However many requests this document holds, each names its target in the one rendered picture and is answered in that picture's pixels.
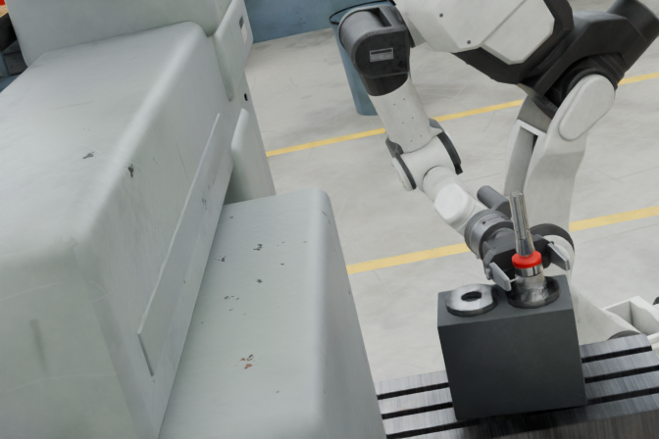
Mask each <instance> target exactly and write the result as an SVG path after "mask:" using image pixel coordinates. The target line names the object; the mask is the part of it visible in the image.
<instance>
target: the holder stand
mask: <svg viewBox="0 0 659 439"><path fill-rule="evenodd" d="M544 279H545V285H546V287H545V289H544V290H543V291H542V292H540V293H538V294H535V295H523V294H520V293H519V292H518V291H517V285H516V280H514V281H512V282H510V284H511V290H509V291H506V290H505V289H503V288H502V287H500V286H499V285H498V284H490V285H488V284H482V283H475V284H468V285H463V286H460V287H458V288H456V289H453V290H448V291H441V292H438V294H437V332H438V337H439V342H440V346H441V351H442V356H443V360H444V365H445V370H446V375H447V379H448V384H449V389H450V394H451V399H452V404H453V409H454V413H455V417H456V419H457V420H462V419H470V418H479V417H488V416H496V415H511V414H520V413H528V412H537V411H545V410H554V409H563V408H570V407H579V406H586V405H587V396H586V391H585V384H584V377H583V365H582V358H581V351H580V345H579V338H578V332H577V325H576V319H575V312H574V307H573V302H572V297H571V293H570V288H569V283H568V279H567V275H566V274H560V275H553V276H544Z"/></svg>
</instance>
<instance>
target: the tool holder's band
mask: <svg viewBox="0 0 659 439"><path fill-rule="evenodd" d="M540 262H541V255H540V253H538V252H537V251H534V252H533V256H532V257H531V258H529V259H521V258H519V255H518V254H515V255H514V256H513V257H512V263H513V266H514V267H516V268H532V267H535V266H537V265H538V264H540Z"/></svg>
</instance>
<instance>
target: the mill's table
mask: <svg viewBox="0 0 659 439"><path fill-rule="evenodd" d="M580 351H581V358H582V365H583V377H584V384H585V391H586V396H587V405H586V406H579V407H570V408H563V409H554V410H545V411H537V412H528V413H520V414H511V415H496V416H488V417H479V418H470V419H462V420H457V419H456V417H455V413H454V409H453V404H452V399H451V394H450V389H449V384H448V379H447V375H446V370H439V371H434V372H428V373H423V374H417V375H412V376H406V377H401V378H395V379H390V380H385V381H380V382H374V385H375V389H376V393H377V398H378V402H379V406H380V413H381V418H382V422H383V426H384V430H385V434H386V439H659V358H658V356H657V355H656V353H655V351H652V345H651V344H650V342H649V340H648V338H647V336H646V334H645V333H643V334H638V335H633V336H628V337H622V338H617V339H611V340H606V341H600V342H595V343H589V344H584V345H580Z"/></svg>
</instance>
